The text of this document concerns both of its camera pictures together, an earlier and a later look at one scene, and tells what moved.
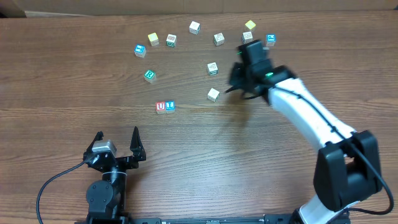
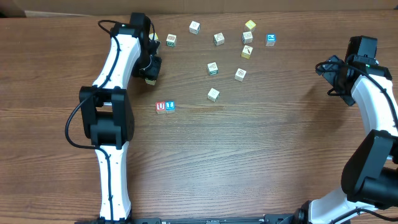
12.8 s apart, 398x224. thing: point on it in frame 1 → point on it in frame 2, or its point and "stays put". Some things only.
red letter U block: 160,107 stays put
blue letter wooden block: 170,107 stays put
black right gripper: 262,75 → 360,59
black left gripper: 138,154 → 152,70
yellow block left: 153,39 stays put
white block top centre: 194,28 stays put
